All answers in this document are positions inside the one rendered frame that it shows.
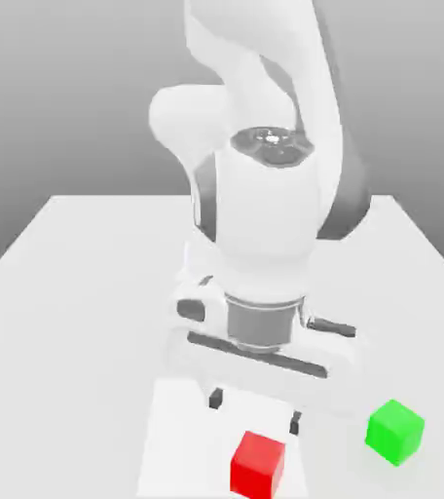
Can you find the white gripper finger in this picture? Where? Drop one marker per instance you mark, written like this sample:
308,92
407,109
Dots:
295,423
215,398

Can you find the small green cube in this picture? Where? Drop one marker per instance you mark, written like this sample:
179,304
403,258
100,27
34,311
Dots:
395,432

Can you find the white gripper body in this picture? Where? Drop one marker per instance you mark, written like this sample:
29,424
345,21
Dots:
339,384

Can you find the small red cube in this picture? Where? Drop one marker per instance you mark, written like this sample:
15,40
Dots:
257,466

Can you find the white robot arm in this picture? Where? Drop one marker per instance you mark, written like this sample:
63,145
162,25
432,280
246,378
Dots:
265,218

